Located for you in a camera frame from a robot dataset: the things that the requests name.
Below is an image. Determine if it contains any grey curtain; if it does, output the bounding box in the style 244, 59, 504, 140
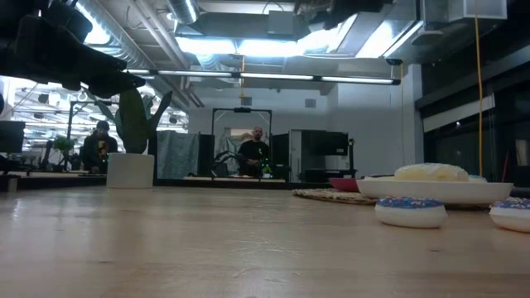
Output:
156, 130, 200, 180

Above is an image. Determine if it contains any red plate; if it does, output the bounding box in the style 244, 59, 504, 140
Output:
329, 177, 361, 194

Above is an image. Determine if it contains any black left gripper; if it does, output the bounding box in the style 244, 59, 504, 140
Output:
0, 0, 147, 99

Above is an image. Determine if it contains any silver ventilation duct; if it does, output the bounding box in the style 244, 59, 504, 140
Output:
165, 0, 200, 25

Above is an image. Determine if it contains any white plate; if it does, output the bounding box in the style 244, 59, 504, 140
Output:
355, 177, 514, 205

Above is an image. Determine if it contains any person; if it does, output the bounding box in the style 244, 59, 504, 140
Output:
80, 119, 119, 174
236, 126, 271, 178

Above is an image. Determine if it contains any long ceiling light fixture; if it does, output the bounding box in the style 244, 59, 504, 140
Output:
123, 68, 402, 86

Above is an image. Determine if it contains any green plant in white pot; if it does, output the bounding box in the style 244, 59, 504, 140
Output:
95, 88, 174, 190

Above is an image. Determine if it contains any dark cabinet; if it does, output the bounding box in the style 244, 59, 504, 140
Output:
289, 128, 358, 183

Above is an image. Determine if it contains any large white green iced donut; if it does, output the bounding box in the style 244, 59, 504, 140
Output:
393, 162, 471, 183

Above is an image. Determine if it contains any yellow cable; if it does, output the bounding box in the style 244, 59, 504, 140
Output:
473, 16, 485, 177

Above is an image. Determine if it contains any black aluminium table frame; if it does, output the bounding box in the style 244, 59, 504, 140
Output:
0, 173, 361, 192

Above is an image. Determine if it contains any black monitor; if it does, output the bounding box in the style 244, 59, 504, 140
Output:
0, 119, 27, 155

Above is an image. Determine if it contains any small dark blue donut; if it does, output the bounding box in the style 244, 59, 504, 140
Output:
488, 196, 530, 234
374, 195, 449, 229

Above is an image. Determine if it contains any small green bush plant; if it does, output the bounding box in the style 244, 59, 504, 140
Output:
51, 136, 75, 152

